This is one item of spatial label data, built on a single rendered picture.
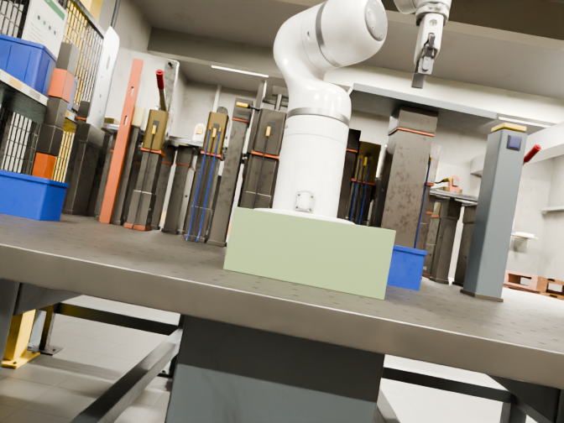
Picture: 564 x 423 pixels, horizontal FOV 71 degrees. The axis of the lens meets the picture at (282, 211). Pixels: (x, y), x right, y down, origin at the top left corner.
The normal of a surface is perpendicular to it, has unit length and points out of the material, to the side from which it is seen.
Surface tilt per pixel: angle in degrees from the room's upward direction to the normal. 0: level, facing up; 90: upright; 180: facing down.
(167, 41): 90
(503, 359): 90
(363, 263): 90
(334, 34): 126
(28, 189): 90
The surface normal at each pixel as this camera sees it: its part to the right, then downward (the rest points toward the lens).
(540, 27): -0.02, -0.05
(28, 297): 0.98, 0.18
